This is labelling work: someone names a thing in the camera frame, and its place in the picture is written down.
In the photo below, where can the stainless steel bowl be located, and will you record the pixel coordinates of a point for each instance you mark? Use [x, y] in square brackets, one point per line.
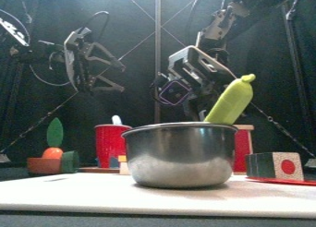
[181, 157]

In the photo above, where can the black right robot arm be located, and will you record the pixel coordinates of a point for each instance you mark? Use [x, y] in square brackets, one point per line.
[255, 12]

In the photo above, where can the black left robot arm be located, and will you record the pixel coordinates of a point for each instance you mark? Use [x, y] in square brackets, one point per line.
[25, 43]

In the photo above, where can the white cutting board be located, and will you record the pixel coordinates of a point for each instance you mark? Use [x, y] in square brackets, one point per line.
[124, 197]

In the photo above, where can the orange rectangular block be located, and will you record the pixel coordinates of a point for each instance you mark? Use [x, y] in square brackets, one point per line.
[244, 147]

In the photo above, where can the red plastic cup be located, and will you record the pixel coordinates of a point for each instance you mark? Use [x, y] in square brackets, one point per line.
[108, 144]

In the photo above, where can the orange toy carrot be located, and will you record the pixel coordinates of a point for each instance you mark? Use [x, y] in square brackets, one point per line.
[54, 141]

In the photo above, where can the yellow toy food block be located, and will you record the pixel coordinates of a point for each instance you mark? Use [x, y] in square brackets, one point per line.
[124, 163]

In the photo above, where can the small blue toy piece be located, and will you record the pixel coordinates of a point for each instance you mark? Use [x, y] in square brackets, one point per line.
[114, 162]

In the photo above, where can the green block with red dot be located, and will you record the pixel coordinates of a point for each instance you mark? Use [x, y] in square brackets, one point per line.
[276, 166]

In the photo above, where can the dark green toy block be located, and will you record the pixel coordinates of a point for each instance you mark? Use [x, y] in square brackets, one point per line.
[72, 161]

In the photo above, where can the orange-brown toy pot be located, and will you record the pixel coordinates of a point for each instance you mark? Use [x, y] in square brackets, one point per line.
[44, 166]

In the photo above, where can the red toy knife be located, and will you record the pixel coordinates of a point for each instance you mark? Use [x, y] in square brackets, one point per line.
[289, 181]

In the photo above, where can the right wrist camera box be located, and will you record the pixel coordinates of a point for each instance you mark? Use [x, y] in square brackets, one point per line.
[175, 93]

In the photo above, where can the metal frame pole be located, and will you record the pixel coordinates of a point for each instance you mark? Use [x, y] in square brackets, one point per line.
[157, 52]

